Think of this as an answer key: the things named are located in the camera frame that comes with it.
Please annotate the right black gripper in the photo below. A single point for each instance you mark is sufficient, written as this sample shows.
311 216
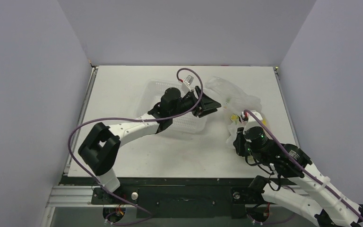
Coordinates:
238 143

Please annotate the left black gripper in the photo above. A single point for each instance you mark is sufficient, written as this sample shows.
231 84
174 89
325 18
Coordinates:
210 106

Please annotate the clear plastic bag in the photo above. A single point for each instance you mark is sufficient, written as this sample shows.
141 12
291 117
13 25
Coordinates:
234 101

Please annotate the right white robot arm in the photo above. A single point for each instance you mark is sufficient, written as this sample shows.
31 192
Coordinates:
300 187

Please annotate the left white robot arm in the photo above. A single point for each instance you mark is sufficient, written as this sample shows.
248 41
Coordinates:
100 148

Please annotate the white perforated plastic tray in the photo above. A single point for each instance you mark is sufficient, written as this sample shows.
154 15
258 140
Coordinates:
151 95

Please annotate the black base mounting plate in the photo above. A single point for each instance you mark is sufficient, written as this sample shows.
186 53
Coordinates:
190 197

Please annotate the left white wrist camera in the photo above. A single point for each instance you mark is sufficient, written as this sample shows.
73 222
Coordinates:
187 82

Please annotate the aluminium frame rail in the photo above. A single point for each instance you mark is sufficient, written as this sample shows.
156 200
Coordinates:
64 196

